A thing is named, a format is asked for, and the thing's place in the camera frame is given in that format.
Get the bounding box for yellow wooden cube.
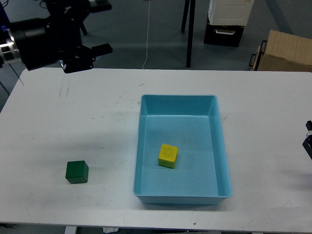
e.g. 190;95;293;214
158;144;178;169

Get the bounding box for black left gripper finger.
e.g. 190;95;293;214
59;43;113;74
63;0;112;22

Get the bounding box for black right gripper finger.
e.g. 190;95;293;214
302;120;312;159

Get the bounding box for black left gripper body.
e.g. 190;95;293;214
9;17;81;70

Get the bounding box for white plastic crate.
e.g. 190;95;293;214
208;0;254;26

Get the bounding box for cardboard box with handles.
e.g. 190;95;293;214
249;30;312;72

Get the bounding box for black storage box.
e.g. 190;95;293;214
204;20;245;47

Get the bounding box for green wooden cube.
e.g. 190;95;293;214
65;160;89;184

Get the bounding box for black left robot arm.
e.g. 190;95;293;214
0;0;113;74

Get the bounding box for black table legs right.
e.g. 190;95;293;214
181;0;196;68

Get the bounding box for black table legs left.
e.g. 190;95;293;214
79;21;88;35

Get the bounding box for light blue plastic bin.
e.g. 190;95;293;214
133;95;232;205

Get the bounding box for white hanging cord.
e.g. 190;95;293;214
141;0;151;70

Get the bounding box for black table legs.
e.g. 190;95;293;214
79;21;88;35
181;0;196;68

